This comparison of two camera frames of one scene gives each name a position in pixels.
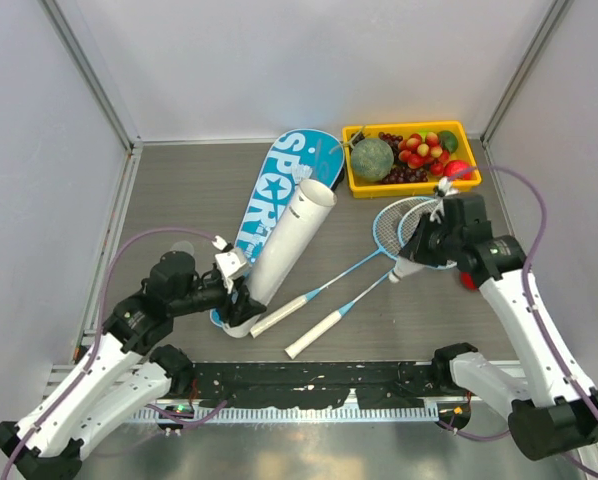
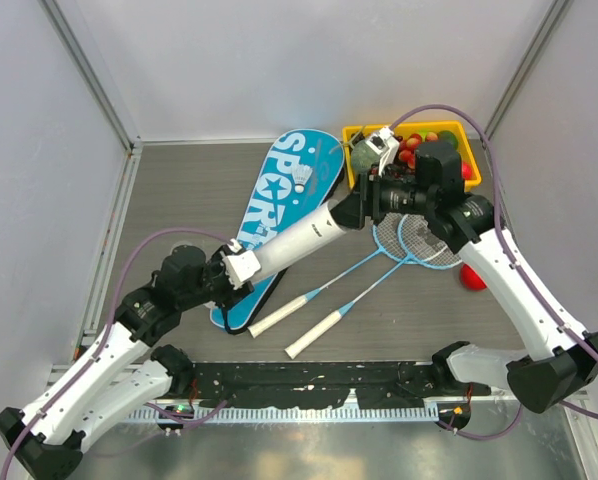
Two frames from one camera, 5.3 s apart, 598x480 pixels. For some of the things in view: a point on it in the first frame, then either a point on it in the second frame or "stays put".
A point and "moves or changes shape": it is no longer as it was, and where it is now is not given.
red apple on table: x=467 y=281 stays put
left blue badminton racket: x=391 y=232 stays put
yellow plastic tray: x=361 y=188 stays put
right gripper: x=416 y=250 -> x=351 y=211
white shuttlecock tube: x=289 y=234 moves or changes shape
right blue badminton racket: x=408 y=222 stays put
